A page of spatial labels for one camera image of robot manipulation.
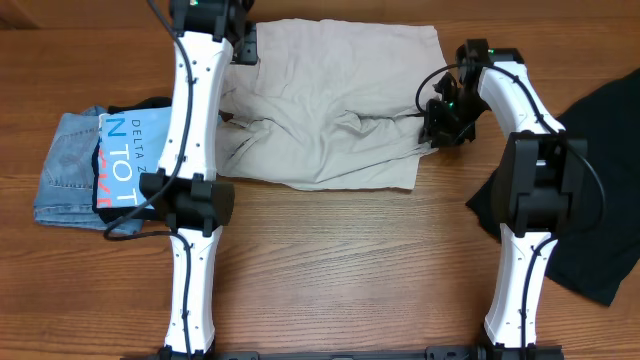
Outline folded blue denim jeans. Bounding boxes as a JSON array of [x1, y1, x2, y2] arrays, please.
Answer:
[[34, 107, 147, 231]]

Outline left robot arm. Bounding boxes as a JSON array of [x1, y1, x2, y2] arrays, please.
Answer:
[[140, 0, 258, 359]]

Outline beige khaki shorts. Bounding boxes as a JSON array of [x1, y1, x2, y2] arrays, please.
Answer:
[[215, 19, 445, 191]]

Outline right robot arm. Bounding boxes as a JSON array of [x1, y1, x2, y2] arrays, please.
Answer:
[[415, 39, 591, 360]]

